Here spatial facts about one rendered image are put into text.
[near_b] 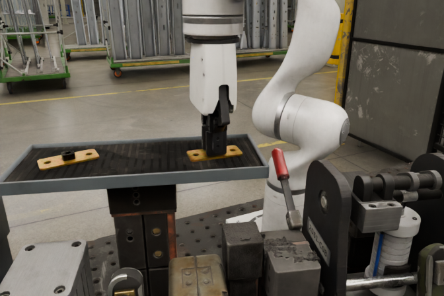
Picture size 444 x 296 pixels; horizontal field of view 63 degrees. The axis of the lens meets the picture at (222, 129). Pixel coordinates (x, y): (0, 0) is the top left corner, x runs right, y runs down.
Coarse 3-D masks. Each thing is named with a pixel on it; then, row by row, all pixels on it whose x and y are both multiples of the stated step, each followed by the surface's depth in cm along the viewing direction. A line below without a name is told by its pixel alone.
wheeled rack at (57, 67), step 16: (0, 32) 594; (16, 32) 532; (32, 32) 540; (48, 32) 550; (64, 48) 566; (16, 64) 649; (32, 64) 649; (48, 64) 649; (64, 64) 653; (0, 80) 540; (16, 80) 549; (32, 80) 558; (64, 80) 585
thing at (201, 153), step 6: (192, 150) 58; (198, 150) 58; (204, 150) 58; (228, 150) 58; (234, 150) 58; (192, 156) 56; (198, 156) 56; (204, 156) 56; (210, 156) 56; (216, 156) 56; (222, 156) 56; (228, 156) 56; (234, 156) 56
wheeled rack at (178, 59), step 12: (108, 12) 630; (108, 24) 636; (108, 48) 732; (108, 60) 696; (120, 60) 672; (132, 60) 679; (144, 60) 687; (156, 60) 691; (168, 60) 695; (180, 60) 700; (120, 72) 676
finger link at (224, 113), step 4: (220, 88) 49; (224, 88) 49; (220, 92) 49; (224, 92) 49; (220, 96) 49; (224, 96) 49; (220, 100) 49; (224, 100) 49; (220, 104) 49; (224, 104) 49; (220, 108) 49; (224, 108) 49; (228, 108) 49; (220, 112) 49; (224, 112) 49; (228, 112) 49; (220, 116) 50; (224, 116) 49; (228, 116) 49; (220, 120) 50; (224, 120) 49; (228, 120) 49; (220, 124) 50; (224, 124) 50; (228, 124) 50
